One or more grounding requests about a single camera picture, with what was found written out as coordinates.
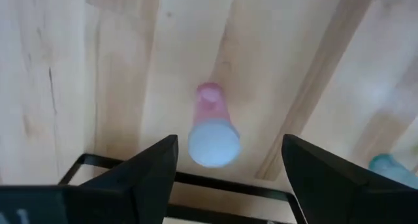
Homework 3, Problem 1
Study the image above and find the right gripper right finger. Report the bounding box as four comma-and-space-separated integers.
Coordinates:
281, 134, 418, 224

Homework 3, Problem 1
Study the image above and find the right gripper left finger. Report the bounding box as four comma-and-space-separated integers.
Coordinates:
63, 135, 180, 224

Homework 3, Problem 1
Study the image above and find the small teal pill bottle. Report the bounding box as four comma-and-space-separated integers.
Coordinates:
368, 153, 418, 191

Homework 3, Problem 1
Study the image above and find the small pink pill bottle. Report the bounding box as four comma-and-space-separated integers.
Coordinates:
187, 82, 242, 168

